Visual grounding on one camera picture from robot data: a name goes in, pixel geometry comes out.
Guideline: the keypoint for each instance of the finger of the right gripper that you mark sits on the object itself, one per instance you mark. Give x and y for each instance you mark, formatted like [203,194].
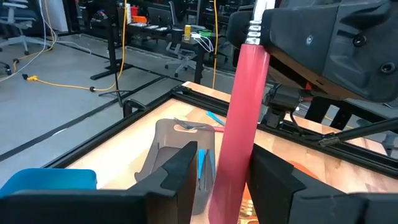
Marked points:
[298,40]

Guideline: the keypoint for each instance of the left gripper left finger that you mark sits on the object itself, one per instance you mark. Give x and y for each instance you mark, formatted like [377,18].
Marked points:
[109,208]

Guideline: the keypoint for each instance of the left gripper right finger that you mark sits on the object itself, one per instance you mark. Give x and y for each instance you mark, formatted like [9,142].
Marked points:
[326,210]

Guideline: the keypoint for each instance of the gold metal fork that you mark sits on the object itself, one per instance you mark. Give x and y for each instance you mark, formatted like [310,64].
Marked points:
[248,211]

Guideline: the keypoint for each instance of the black office chair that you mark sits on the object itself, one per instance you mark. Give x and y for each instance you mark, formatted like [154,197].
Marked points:
[239,29]

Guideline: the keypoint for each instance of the blue plastic bin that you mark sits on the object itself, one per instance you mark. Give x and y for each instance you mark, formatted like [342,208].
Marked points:
[46,179]

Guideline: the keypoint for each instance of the grey plastic bin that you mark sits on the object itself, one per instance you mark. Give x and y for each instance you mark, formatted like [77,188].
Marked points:
[164,137]

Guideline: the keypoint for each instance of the green round item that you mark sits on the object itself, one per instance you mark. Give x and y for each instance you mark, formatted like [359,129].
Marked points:
[205,33]

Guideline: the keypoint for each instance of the yellow can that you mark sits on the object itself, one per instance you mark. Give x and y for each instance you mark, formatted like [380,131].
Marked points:
[187,32]

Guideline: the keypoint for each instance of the grey office chair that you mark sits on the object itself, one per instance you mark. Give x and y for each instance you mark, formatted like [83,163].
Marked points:
[180,53]

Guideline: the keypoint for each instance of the dark laptop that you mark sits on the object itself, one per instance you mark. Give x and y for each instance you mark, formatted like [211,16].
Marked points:
[160,17]

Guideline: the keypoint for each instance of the black desk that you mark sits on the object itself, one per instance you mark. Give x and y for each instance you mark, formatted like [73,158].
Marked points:
[155,31]

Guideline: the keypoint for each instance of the orange item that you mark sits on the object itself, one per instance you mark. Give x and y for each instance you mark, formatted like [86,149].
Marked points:
[139,19]

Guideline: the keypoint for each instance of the white office chair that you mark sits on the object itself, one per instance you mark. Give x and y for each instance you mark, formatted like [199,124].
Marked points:
[15,18]

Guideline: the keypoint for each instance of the black aluminium table frame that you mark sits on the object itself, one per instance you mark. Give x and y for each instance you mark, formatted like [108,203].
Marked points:
[102,133]

